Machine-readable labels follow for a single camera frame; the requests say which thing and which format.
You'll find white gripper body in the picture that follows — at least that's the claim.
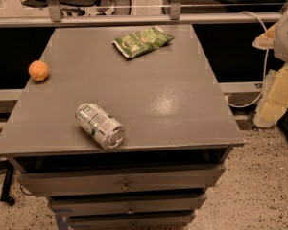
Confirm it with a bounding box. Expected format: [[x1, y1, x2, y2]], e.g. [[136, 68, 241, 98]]
[[274, 9, 288, 62]]

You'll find white cable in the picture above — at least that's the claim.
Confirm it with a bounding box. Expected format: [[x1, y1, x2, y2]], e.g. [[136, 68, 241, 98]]
[[228, 11, 271, 109]]

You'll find orange fruit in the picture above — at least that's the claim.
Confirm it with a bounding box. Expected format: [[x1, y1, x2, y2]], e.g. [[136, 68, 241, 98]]
[[28, 60, 50, 81]]

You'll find grey drawer cabinet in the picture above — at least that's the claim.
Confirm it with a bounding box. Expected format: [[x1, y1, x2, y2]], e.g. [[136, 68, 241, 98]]
[[0, 25, 243, 230]]

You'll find silver green 7up can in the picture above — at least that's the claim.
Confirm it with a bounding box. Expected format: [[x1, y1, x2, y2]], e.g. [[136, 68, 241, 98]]
[[76, 103, 125, 150]]

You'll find metal railing frame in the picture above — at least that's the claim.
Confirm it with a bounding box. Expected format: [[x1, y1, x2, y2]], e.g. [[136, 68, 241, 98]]
[[0, 0, 288, 28]]

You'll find green chip bag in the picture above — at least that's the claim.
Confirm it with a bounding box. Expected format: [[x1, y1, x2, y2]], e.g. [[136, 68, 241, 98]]
[[112, 26, 174, 59]]

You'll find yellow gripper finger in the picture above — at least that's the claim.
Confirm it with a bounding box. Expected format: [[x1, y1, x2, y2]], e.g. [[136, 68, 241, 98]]
[[252, 24, 276, 50], [253, 63, 288, 127]]

